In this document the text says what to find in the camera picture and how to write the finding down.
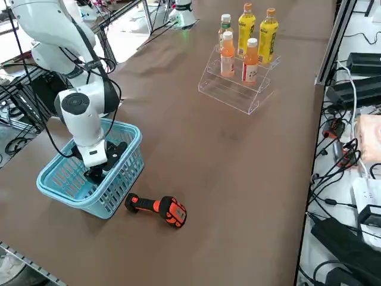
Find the white power strip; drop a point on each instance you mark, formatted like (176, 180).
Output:
(367, 193)

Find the black metal rack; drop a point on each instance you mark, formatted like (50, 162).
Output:
(29, 98)

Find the clear acrylic stepped shelf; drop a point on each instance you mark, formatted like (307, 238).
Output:
(229, 92)

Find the black fabric bag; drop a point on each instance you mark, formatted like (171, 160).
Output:
(342, 244)

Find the orange black plug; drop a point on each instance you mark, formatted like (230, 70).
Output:
(333, 128)

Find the peach tissue pack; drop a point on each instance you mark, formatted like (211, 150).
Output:
(370, 137)

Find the orange drink bottle white cap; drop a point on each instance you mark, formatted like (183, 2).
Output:
(250, 65)
(227, 56)

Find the aluminium table edge rail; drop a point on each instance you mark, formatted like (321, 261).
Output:
(29, 262)

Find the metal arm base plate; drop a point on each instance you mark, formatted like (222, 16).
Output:
(190, 24)

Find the black square adapter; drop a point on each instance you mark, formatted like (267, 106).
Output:
(370, 219)

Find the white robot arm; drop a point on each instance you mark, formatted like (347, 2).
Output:
(80, 119)
(184, 13)

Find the aluminium camera post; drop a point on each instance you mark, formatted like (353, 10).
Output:
(333, 47)

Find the pale tea bottle white cap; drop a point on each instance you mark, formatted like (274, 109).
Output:
(226, 25)

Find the light blue plastic basket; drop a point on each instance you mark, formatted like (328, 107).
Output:
(59, 193)

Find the black power supply brick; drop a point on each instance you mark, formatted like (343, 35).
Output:
(364, 64)
(354, 92)

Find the yellow drink bottle orange cap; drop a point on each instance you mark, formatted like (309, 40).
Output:
(246, 29)
(268, 38)

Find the orange black barcode scanner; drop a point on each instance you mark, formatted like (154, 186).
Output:
(149, 205)

